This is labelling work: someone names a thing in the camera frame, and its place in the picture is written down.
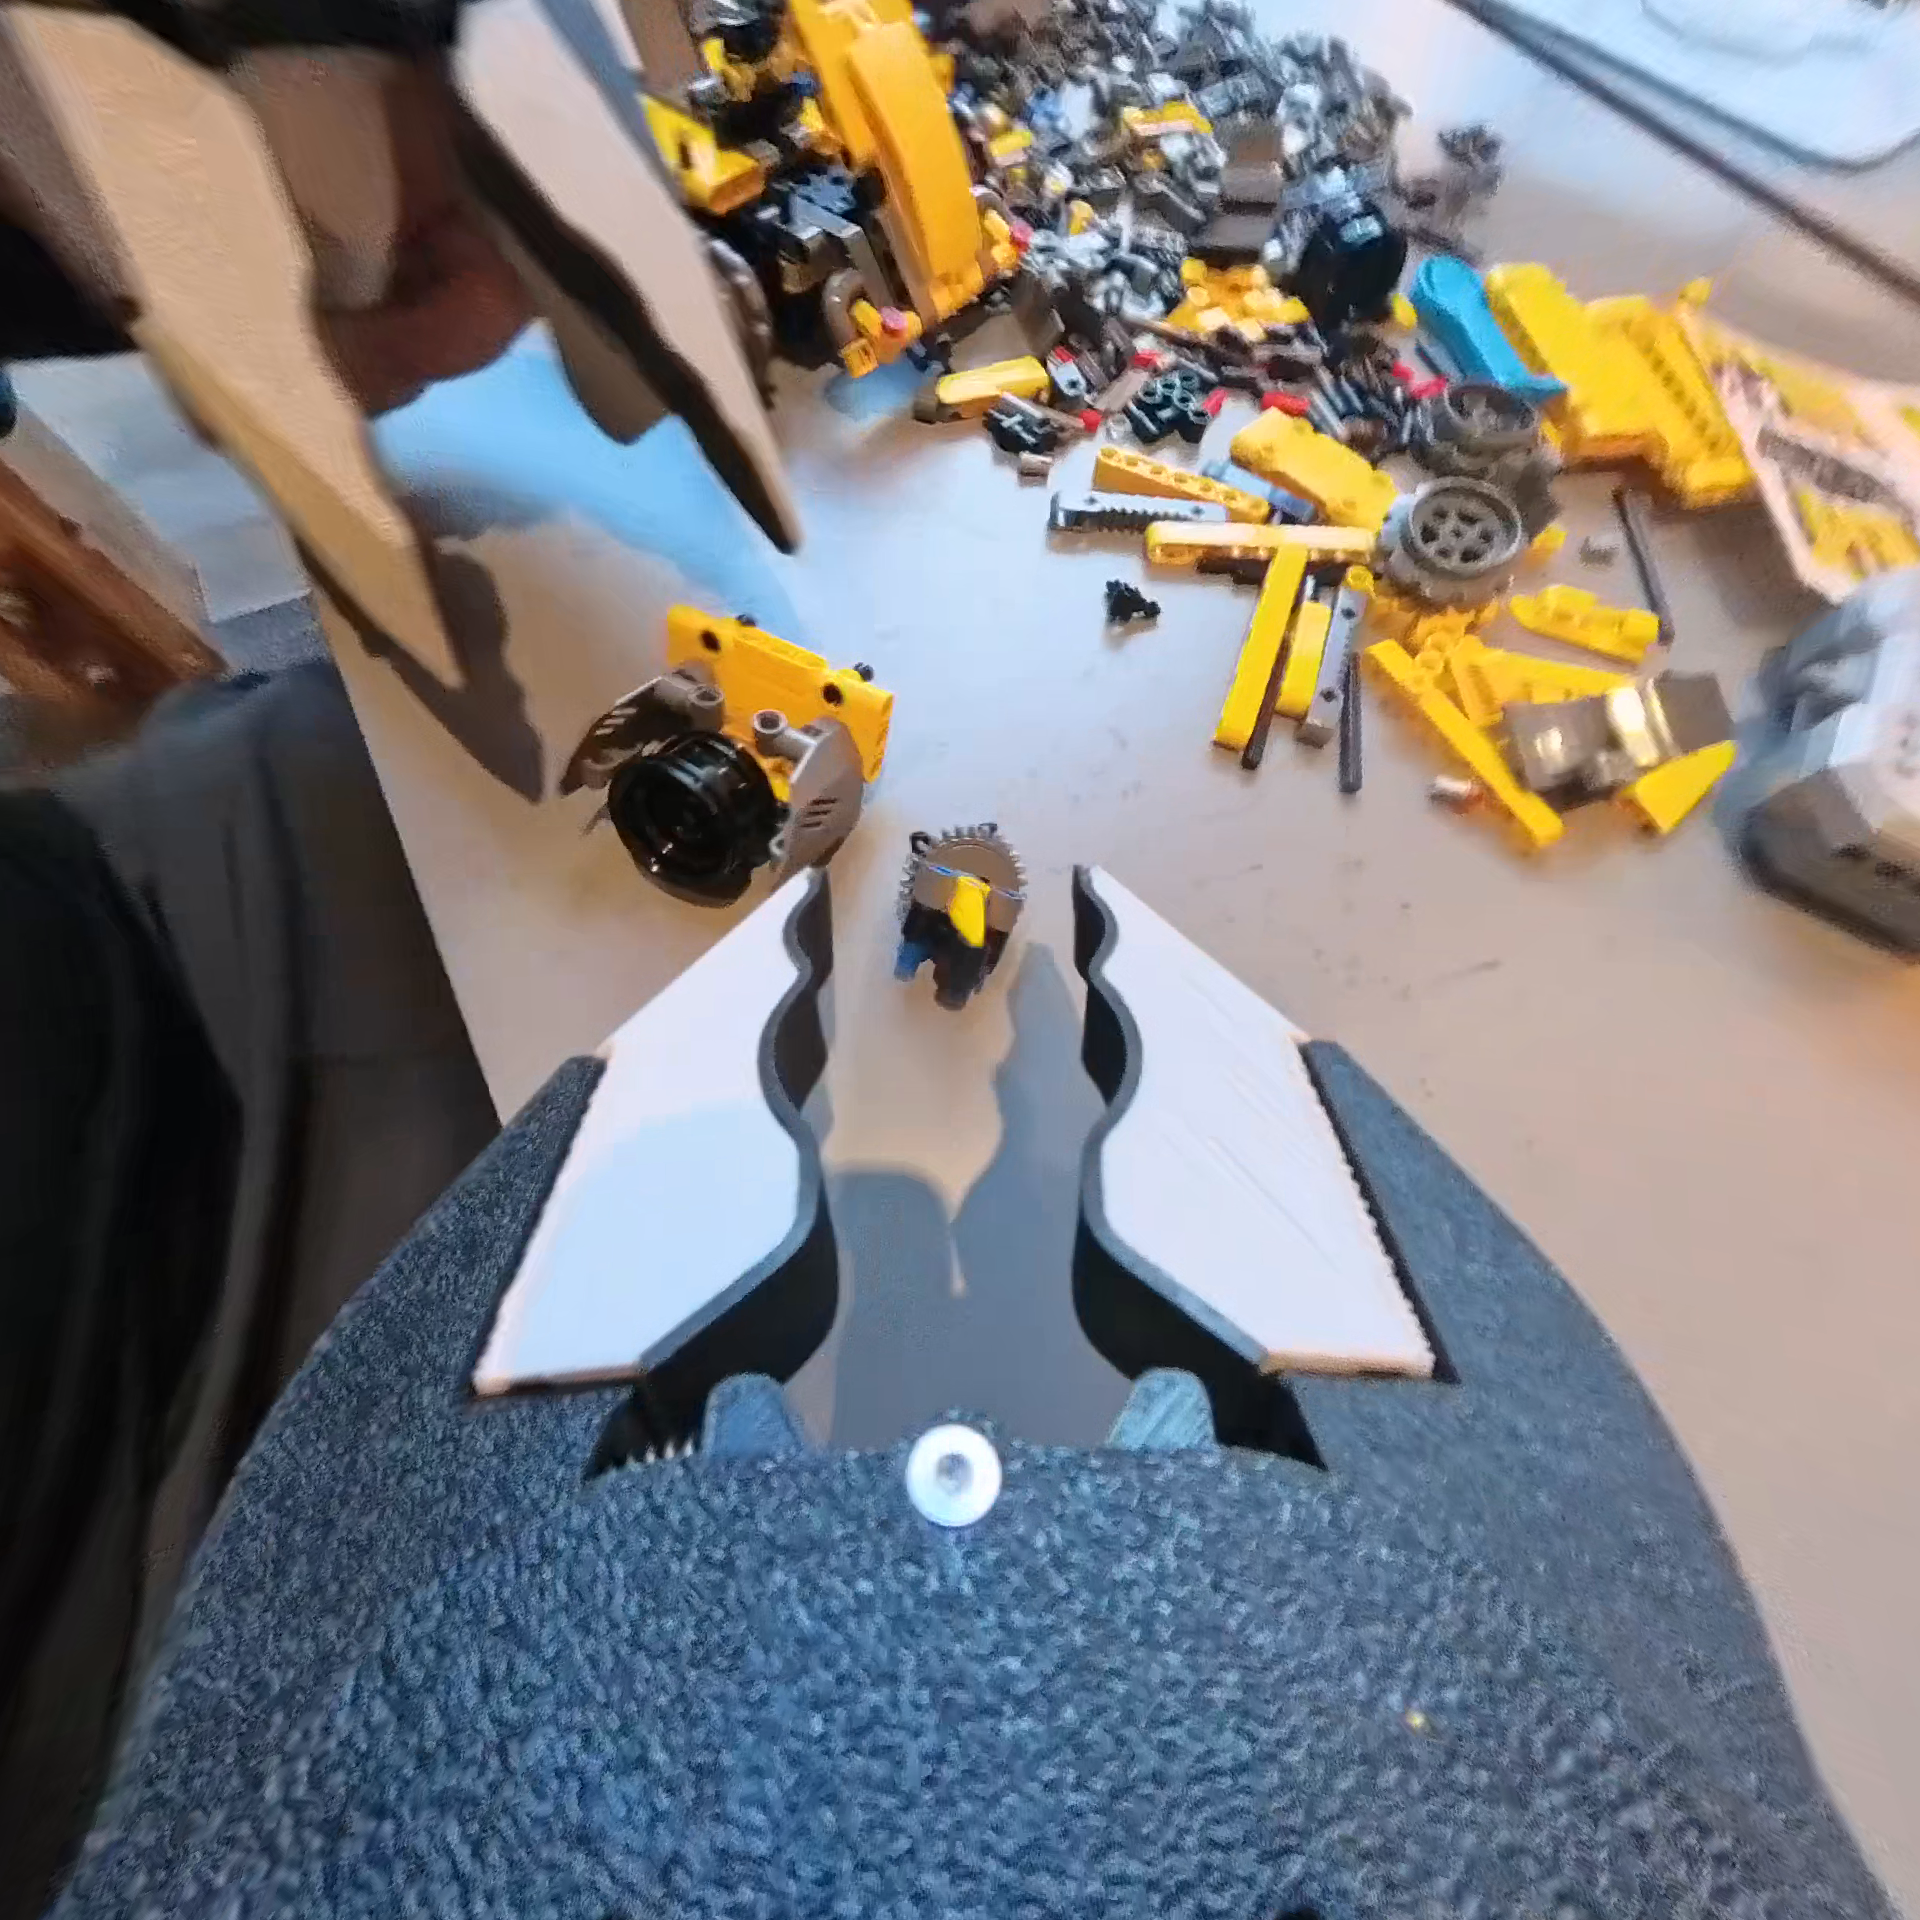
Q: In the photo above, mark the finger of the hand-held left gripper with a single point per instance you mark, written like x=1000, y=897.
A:
x=629, y=270
x=224, y=330

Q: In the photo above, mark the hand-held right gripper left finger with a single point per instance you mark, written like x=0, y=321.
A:
x=661, y=1185

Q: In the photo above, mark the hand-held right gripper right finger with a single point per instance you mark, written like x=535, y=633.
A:
x=1243, y=1185

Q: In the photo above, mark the yellow black wheel brick assembly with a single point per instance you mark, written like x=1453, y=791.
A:
x=691, y=819

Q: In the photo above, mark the grey gear brick assembly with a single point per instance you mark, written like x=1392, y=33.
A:
x=954, y=901

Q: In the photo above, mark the person's left forearm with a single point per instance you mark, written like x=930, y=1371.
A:
x=43, y=300

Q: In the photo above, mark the grey desk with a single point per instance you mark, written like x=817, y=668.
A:
x=1499, y=1125

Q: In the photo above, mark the person's left hand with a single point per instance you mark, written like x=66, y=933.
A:
x=427, y=324

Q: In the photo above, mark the yellow toy vehicle partly built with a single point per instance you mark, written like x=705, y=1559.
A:
x=901, y=181

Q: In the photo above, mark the small grey red axle pin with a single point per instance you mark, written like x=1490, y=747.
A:
x=1455, y=791

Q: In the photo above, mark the long yellow holed beam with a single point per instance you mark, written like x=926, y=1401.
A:
x=1258, y=652

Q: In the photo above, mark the grey toothed rack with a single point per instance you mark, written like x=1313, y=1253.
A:
x=1339, y=661
x=1109, y=515

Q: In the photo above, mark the person's dark clothed body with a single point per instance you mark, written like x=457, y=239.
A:
x=120, y=1201

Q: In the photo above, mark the small black connector brick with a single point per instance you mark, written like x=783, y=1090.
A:
x=1131, y=604

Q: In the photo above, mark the grey battery box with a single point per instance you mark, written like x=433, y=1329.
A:
x=1829, y=811

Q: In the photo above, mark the pile of toy building bricks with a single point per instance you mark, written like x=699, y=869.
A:
x=1319, y=465

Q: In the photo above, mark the dark grey sprocket wheel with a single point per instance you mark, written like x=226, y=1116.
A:
x=1483, y=429

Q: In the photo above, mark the blue curved brick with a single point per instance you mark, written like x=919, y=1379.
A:
x=1470, y=324

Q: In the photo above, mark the yellow printed instruction booklet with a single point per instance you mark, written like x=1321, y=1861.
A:
x=1829, y=465

